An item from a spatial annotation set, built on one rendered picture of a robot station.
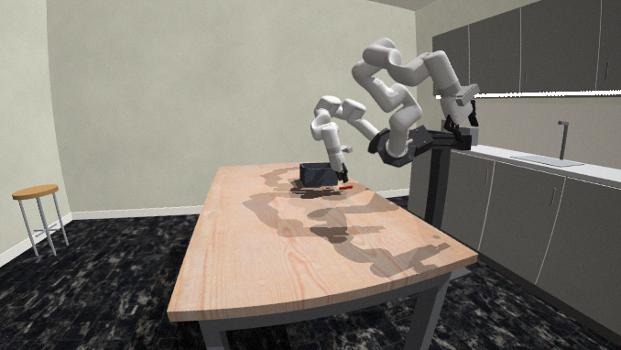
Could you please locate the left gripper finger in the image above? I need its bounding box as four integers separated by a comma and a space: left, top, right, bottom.
444, 115, 463, 142
468, 100, 479, 126

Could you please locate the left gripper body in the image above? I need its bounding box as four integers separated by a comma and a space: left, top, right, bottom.
440, 96, 473, 126

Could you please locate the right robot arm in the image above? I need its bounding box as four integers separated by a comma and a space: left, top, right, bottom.
310, 96, 380, 154

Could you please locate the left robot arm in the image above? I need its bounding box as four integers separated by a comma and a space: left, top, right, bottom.
352, 38, 480, 158

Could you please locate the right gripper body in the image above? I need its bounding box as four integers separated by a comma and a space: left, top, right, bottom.
328, 151, 347, 172

